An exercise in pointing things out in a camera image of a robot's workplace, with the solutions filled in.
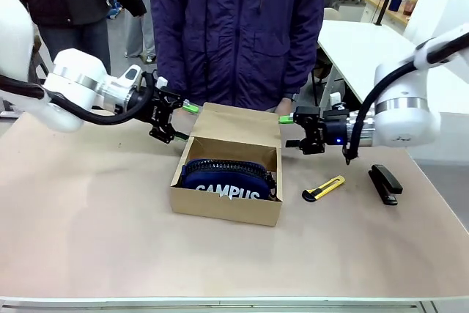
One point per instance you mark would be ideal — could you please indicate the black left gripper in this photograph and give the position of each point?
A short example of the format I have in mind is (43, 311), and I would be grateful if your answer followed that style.
(141, 106)

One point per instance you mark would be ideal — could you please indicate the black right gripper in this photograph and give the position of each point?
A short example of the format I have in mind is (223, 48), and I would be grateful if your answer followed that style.
(335, 129)

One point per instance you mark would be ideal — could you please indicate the navy Campus zipper pouch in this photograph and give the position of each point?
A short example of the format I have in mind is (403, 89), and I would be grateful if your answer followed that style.
(220, 181)

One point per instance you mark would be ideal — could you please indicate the brown cardboard box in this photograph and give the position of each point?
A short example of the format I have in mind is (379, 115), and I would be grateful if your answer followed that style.
(227, 210)

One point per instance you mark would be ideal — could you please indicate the navy-sleeved right forearm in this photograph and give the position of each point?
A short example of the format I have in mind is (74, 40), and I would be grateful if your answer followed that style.
(168, 60)

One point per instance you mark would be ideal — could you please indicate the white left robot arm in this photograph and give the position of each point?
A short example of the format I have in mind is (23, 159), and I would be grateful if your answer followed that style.
(69, 85)

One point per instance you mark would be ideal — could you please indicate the navy-sleeved left forearm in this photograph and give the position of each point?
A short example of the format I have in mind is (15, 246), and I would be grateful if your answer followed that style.
(302, 60)

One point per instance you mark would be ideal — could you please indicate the person's left hand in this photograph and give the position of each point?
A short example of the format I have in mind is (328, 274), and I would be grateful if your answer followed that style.
(284, 107)

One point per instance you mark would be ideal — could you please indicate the dark wristwatch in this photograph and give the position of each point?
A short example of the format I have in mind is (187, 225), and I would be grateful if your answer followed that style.
(290, 97)

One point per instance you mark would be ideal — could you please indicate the yellow black utility knife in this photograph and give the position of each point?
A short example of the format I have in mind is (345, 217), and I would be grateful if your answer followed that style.
(324, 187)

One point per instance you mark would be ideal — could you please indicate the long white table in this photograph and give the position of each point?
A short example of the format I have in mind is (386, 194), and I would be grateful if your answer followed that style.
(359, 52)

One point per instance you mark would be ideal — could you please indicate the black stapler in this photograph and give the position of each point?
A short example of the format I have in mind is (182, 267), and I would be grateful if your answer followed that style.
(386, 183)

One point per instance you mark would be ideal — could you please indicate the person in navy jacket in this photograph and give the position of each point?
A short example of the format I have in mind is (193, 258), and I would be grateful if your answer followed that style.
(238, 31)

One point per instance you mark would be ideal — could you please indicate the person in red jacket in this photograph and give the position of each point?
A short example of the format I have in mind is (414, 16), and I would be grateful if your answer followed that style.
(141, 9)

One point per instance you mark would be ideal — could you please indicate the light grey chair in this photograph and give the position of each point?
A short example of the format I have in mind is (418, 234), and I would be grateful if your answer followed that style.
(333, 14)

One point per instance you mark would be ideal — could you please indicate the blue plastic bag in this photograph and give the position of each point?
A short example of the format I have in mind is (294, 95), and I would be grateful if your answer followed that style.
(115, 7)

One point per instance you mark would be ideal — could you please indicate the wooden workbench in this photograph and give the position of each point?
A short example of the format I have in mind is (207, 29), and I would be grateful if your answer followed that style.
(386, 9)

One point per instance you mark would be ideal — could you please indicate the black upright pole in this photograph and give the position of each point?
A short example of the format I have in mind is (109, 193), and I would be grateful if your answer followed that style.
(384, 3)

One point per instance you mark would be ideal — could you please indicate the person in black jacket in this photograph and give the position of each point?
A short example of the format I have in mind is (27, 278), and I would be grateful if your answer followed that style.
(69, 1)

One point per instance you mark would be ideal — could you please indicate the orange translucent bottle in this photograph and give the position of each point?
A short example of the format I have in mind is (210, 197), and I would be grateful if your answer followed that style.
(410, 3)

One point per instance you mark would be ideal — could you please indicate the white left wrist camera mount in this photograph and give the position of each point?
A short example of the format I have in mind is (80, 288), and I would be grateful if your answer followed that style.
(162, 81)

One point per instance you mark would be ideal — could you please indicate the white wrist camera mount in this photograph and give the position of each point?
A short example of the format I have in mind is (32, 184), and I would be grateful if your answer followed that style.
(334, 100)
(162, 81)

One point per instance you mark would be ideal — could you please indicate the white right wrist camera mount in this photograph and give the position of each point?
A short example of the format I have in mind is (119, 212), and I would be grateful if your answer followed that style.
(334, 100)

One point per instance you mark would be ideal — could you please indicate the aluminium table frame rail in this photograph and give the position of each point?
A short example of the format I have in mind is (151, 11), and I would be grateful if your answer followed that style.
(234, 305)

